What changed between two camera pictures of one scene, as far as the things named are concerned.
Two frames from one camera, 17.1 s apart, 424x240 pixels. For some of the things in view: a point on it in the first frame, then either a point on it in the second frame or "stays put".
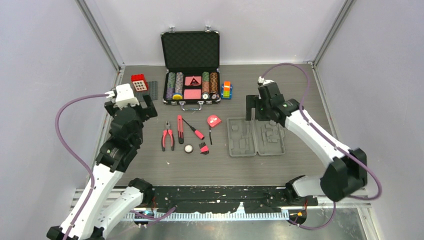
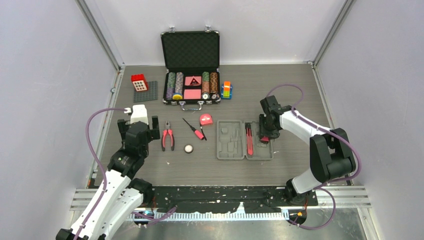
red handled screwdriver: (196, 132) stays put
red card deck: (192, 94) stays put
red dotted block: (139, 82) stays put
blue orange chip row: (178, 93) stays put
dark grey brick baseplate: (152, 91) stays put
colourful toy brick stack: (226, 90) stays put
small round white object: (188, 148) stays put
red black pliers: (171, 135) stays put
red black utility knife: (180, 121) → (249, 138)
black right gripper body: (261, 113) → (266, 129)
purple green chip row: (171, 86) stays put
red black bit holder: (204, 149) → (264, 139)
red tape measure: (213, 120) → (206, 119)
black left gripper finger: (150, 111) → (155, 132)
